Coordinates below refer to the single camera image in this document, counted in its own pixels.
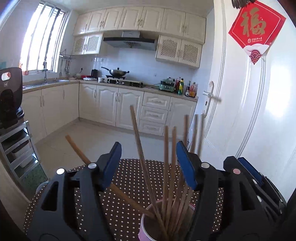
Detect pink cylindrical utensil holder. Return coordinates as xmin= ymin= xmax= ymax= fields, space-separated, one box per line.
xmin=138 ymin=199 xmax=196 ymax=241

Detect kitchen faucet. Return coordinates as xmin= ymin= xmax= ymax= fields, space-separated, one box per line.
xmin=42 ymin=61 xmax=48 ymax=84

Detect kitchen window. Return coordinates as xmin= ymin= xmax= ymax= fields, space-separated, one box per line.
xmin=20 ymin=1 xmax=69 ymax=74

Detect white door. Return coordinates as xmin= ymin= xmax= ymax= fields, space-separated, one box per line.
xmin=193 ymin=1 xmax=295 ymax=199

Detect dark soy sauce bottle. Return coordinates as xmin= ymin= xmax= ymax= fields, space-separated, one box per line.
xmin=185 ymin=81 xmax=191 ymax=96

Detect metal shelf rack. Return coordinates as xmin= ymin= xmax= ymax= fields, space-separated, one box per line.
xmin=1 ymin=121 xmax=48 ymax=186

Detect green yellow oil bottle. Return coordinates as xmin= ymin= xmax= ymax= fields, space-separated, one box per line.
xmin=178 ymin=78 xmax=184 ymax=95

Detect brown polka dot tablecloth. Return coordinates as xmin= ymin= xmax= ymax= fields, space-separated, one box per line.
xmin=24 ymin=158 xmax=225 ymax=241

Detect red sauce bottle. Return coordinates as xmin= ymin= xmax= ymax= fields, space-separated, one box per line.
xmin=174 ymin=78 xmax=180 ymax=93

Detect green electric cooker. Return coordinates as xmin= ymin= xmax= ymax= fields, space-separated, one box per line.
xmin=159 ymin=78 xmax=175 ymax=92

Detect cream lower cabinets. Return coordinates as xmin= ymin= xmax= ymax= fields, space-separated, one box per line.
xmin=22 ymin=80 xmax=197 ymax=143

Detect cream cabinets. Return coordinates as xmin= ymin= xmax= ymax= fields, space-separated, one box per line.
xmin=22 ymin=80 xmax=197 ymax=143
xmin=72 ymin=6 xmax=206 ymax=68

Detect cream upper cabinets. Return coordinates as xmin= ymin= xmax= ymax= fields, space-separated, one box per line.
xmin=72 ymin=6 xmax=206 ymax=68

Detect gas stove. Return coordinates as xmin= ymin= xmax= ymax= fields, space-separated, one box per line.
xmin=104 ymin=78 xmax=144 ymax=88

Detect red fu paper decoration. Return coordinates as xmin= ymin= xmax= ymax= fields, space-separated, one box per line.
xmin=229 ymin=1 xmax=286 ymax=64

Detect black wok with lid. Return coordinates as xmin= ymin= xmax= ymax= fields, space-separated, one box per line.
xmin=102 ymin=67 xmax=129 ymax=78

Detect black kettle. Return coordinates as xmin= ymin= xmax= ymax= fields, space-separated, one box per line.
xmin=91 ymin=69 xmax=98 ymax=79

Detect range hood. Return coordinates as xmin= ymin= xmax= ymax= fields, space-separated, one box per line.
xmin=103 ymin=31 xmax=157 ymax=51

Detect silver door handle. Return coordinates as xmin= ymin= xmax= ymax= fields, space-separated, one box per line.
xmin=202 ymin=81 xmax=222 ymax=117

